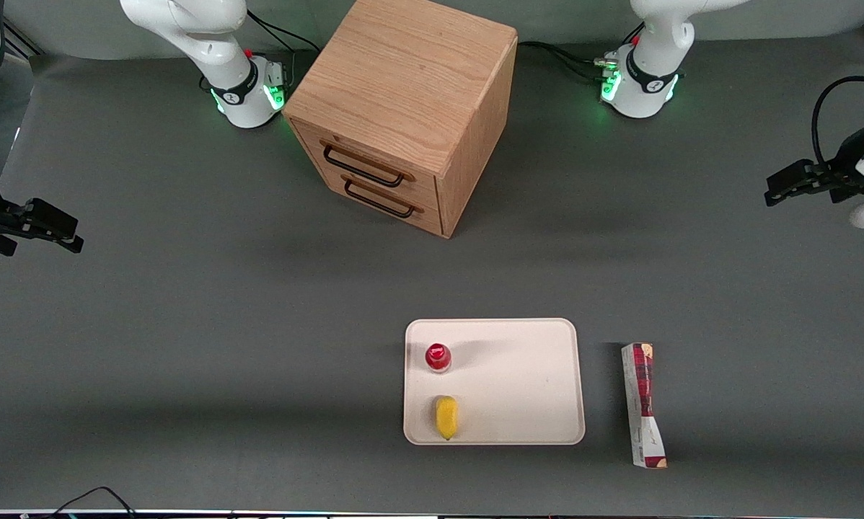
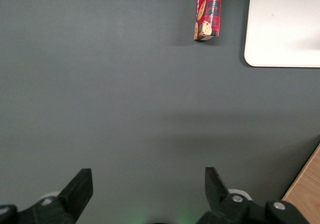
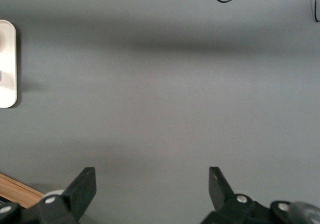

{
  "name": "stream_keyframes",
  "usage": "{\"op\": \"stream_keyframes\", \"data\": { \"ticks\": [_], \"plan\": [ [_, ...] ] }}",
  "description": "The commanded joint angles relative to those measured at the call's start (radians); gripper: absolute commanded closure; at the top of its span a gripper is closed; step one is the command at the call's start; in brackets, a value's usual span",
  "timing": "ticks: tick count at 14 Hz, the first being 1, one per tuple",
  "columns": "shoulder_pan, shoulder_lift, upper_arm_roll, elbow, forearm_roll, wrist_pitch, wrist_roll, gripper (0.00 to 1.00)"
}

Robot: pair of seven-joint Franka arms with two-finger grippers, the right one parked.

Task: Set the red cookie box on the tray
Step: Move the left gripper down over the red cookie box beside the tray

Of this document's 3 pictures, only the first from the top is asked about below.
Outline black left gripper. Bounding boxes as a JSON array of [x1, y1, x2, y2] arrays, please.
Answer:
[[764, 117, 864, 208]]

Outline red cookie box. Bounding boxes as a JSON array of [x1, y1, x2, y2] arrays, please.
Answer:
[[620, 342, 669, 471]]

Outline cream plastic tray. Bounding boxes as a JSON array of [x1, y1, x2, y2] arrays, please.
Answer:
[[402, 318, 586, 446]]

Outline dark grey table mat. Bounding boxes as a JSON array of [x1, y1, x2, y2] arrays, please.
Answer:
[[0, 29, 864, 514]]

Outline wooden drawer front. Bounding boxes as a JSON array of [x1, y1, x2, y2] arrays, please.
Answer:
[[309, 169, 444, 238], [291, 119, 444, 211]]

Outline wooden drawer cabinet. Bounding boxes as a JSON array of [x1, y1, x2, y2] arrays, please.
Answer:
[[282, 0, 519, 239]]

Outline small red capped bottle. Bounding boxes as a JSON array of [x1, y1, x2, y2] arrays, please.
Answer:
[[424, 342, 453, 373]]

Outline small yellow food item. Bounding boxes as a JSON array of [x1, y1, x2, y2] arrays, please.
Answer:
[[433, 394, 460, 442]]

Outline black arm-mounted cable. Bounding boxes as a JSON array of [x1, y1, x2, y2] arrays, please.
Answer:
[[811, 75, 864, 165]]

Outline black base cable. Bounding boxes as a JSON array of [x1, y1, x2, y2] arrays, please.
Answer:
[[247, 9, 321, 56], [516, 40, 619, 82]]

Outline black looping table-edge cable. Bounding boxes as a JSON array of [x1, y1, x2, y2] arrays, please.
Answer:
[[53, 486, 138, 517]]

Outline dark metal drawer handle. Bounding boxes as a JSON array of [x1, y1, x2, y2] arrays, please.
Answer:
[[321, 140, 415, 189], [341, 174, 425, 220]]

